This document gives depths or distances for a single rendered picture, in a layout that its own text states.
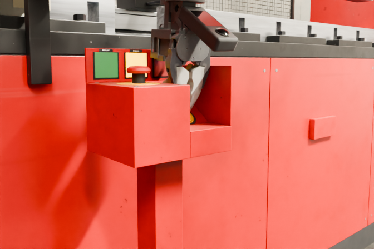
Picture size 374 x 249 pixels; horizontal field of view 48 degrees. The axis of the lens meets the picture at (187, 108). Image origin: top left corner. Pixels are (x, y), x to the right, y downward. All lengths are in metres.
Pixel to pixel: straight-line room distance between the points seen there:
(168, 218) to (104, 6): 0.54
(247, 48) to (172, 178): 0.58
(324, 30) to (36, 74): 1.26
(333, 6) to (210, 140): 2.21
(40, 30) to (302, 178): 1.02
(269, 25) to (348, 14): 1.34
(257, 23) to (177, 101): 0.83
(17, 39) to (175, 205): 0.41
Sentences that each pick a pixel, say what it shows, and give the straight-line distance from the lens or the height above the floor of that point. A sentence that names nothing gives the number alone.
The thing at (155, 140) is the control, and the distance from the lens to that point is 0.64.
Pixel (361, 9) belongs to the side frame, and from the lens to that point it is 2.75.
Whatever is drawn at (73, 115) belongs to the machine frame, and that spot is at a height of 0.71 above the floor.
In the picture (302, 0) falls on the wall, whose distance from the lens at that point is 4.81.
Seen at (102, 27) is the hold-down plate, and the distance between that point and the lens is 0.97.
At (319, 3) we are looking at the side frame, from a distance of 2.89.
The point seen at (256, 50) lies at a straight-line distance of 1.24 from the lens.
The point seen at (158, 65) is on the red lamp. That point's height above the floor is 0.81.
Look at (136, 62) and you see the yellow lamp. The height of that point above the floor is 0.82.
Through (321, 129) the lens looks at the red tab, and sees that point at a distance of 1.53.
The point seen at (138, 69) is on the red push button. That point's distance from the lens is 0.67.
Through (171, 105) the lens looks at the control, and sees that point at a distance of 0.64.
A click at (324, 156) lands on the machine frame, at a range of 1.61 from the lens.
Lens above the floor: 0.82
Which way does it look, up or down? 6 degrees down
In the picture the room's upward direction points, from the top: straight up
